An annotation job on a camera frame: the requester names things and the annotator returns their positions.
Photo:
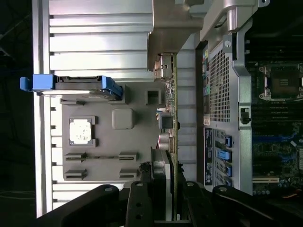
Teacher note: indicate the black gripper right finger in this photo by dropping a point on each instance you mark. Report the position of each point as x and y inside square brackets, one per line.
[196, 203]

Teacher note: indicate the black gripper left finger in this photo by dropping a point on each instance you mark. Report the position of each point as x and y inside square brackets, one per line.
[139, 203]

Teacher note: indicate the blue slot clip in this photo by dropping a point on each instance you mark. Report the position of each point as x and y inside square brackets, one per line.
[228, 142]
[228, 182]
[229, 170]
[223, 155]

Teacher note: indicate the grey parts rack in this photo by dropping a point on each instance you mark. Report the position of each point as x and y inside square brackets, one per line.
[106, 142]

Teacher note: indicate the white expansion slot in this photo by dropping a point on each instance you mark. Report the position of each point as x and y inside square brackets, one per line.
[265, 180]

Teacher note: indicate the green motherboard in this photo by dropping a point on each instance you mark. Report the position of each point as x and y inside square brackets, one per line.
[272, 153]

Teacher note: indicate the silver CPU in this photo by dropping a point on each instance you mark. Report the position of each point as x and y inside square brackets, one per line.
[80, 131]

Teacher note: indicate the blue expansion slot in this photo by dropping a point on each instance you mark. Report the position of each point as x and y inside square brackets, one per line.
[272, 141]

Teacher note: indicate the open black PC case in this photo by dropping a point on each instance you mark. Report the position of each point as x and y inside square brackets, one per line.
[220, 82]

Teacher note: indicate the hard disk with blue carrier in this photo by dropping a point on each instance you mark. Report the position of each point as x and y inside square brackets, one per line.
[71, 82]

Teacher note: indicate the CPU socket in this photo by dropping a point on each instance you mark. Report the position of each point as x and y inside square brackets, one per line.
[284, 82]

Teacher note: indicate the beige case corner fixture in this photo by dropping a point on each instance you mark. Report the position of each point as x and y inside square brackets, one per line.
[170, 35]

